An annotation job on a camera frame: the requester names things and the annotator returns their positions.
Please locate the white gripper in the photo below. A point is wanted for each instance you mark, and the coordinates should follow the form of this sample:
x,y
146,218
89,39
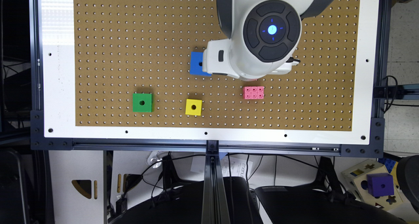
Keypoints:
x,y
232,59

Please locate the pink block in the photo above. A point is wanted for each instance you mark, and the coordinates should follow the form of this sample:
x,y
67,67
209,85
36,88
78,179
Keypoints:
x,y
253,92

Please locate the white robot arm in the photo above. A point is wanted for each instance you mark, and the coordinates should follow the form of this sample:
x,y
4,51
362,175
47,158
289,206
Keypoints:
x,y
261,37

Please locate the blue cube block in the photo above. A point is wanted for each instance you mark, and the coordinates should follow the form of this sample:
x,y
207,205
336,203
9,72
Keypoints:
x,y
196,64

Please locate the yellow cube block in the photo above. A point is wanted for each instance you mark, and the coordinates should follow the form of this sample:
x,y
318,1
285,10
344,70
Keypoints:
x,y
193,107

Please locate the green cube block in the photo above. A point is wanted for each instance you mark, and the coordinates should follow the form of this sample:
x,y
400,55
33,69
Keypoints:
x,y
142,103

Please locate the purple cube block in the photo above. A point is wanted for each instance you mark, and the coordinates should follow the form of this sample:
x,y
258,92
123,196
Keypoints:
x,y
380,184

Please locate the brown pegboard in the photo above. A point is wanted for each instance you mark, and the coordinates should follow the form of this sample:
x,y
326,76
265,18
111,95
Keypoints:
x,y
126,47

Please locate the black office chair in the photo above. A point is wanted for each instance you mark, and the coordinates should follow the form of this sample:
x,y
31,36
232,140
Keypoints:
x,y
296,205
184,205

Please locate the black office chair right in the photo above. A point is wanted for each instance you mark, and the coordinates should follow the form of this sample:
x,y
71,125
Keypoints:
x,y
296,205

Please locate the dark aluminium table frame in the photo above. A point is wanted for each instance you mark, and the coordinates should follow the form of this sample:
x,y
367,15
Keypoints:
x,y
53,126

